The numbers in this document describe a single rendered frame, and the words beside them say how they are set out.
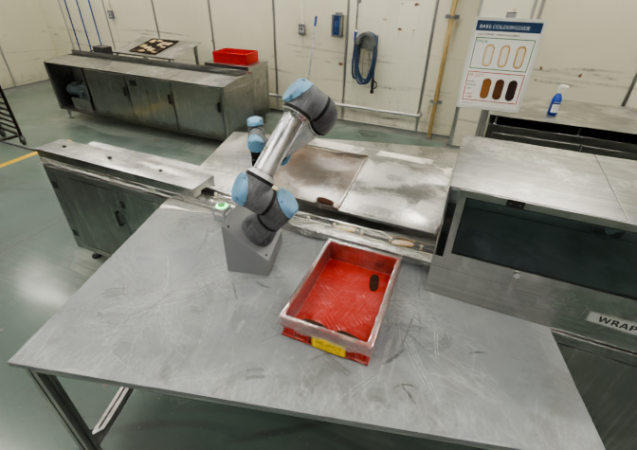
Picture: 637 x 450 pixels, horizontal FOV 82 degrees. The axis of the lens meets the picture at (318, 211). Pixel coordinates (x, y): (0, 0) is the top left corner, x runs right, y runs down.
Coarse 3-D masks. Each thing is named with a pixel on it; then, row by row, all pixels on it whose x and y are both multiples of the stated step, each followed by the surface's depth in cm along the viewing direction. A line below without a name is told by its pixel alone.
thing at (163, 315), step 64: (128, 256) 162; (192, 256) 162; (64, 320) 131; (128, 320) 132; (192, 320) 132; (256, 320) 133; (384, 320) 134; (448, 320) 134; (512, 320) 135; (128, 384) 112; (192, 384) 112; (256, 384) 112; (320, 384) 113; (384, 384) 113; (448, 384) 114; (512, 384) 114; (512, 448) 98; (576, 448) 99
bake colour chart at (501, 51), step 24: (480, 24) 182; (504, 24) 179; (528, 24) 176; (480, 48) 187; (504, 48) 184; (528, 48) 181; (480, 72) 193; (504, 72) 189; (528, 72) 186; (480, 96) 199; (504, 96) 195
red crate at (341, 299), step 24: (336, 264) 159; (312, 288) 146; (336, 288) 147; (360, 288) 147; (384, 288) 147; (312, 312) 136; (336, 312) 136; (360, 312) 137; (288, 336) 126; (360, 336) 127; (360, 360) 118
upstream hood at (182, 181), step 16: (48, 144) 238; (64, 144) 239; (80, 144) 239; (64, 160) 227; (80, 160) 220; (96, 160) 219; (112, 160) 220; (128, 160) 220; (144, 160) 221; (128, 176) 209; (144, 176) 203; (160, 176) 204; (176, 176) 204; (192, 176) 204; (208, 176) 205; (176, 192) 199; (192, 192) 194
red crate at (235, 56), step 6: (228, 48) 510; (234, 48) 507; (216, 54) 483; (222, 54) 481; (228, 54) 477; (234, 54) 474; (240, 54) 472; (246, 54) 472; (252, 54) 486; (216, 60) 488; (222, 60) 485; (228, 60) 482; (234, 60) 479; (240, 60) 476; (246, 60) 476; (252, 60) 489; (258, 60) 504
